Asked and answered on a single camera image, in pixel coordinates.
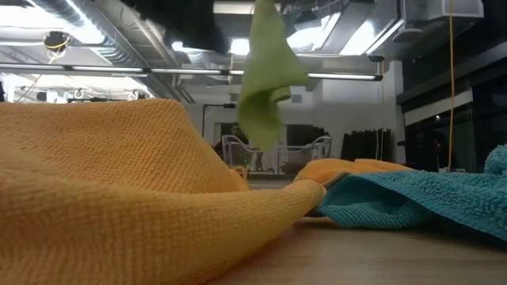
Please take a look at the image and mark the green microfiber towel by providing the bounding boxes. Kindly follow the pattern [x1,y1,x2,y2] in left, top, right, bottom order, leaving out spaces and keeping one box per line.
[236,0,310,151]

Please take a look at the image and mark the orange microfiber towel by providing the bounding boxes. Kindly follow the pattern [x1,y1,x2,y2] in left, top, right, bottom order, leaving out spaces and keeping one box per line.
[0,98,326,285]
[293,158,415,185]

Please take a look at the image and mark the teal microfiber towel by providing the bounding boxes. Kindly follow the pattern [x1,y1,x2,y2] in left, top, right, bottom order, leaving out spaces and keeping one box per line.
[316,144,507,242]

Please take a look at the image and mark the person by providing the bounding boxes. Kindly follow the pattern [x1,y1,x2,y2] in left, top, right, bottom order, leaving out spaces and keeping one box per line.
[212,122,251,159]

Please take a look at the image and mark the clear plastic bin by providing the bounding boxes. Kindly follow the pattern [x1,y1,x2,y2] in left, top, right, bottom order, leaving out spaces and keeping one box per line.
[221,134,333,176]

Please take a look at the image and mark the black curtains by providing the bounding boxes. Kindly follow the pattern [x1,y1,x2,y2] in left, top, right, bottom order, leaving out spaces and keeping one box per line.
[340,128,394,163]

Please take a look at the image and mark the long ceiling light bar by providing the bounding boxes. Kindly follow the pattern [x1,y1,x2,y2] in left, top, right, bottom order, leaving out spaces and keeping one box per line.
[0,63,384,82]

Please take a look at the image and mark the white air vent unit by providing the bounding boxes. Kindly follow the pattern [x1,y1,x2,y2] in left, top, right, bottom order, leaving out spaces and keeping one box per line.
[391,0,485,44]

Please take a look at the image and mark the black gantry frame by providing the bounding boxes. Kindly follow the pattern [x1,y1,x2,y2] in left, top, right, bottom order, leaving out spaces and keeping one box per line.
[200,102,238,139]

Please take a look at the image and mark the silver ventilation duct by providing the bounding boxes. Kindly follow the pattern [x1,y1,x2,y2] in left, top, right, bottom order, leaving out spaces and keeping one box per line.
[31,0,187,102]

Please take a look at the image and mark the yellow hanging cable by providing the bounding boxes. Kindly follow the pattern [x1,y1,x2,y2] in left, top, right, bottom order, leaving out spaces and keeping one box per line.
[447,0,456,172]

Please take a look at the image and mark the black yellow ceiling cable reel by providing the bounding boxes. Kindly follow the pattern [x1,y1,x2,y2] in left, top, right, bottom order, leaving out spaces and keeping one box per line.
[42,30,71,55]

